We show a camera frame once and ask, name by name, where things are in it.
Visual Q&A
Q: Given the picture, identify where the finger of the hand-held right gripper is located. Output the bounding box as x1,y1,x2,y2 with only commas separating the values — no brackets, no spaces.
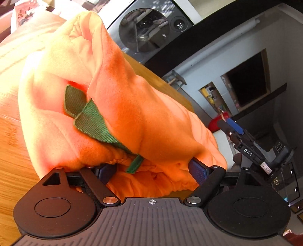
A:
226,118,244,135
217,119,235,136

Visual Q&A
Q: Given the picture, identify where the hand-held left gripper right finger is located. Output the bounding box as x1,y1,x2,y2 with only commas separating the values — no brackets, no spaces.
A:
184,158,260,207

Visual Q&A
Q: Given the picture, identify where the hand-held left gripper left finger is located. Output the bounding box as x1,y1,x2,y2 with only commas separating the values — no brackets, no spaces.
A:
42,163,122,206

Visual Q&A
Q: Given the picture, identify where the orange garment with green trim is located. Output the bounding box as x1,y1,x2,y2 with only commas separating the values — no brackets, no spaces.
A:
18,11,228,198

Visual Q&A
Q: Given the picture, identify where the red container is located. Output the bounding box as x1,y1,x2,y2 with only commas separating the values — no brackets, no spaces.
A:
208,112,230,133

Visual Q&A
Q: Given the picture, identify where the small metal stand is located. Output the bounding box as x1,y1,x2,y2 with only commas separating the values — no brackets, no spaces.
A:
163,69,187,91

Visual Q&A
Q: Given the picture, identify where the white pipe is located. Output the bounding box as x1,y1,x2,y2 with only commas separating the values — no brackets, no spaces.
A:
177,18,261,74

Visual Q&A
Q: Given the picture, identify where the grey washing machine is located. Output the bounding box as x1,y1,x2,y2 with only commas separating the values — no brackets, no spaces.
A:
106,0,197,65

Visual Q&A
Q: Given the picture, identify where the printed packet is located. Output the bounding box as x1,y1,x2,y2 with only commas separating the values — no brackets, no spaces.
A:
11,0,49,32

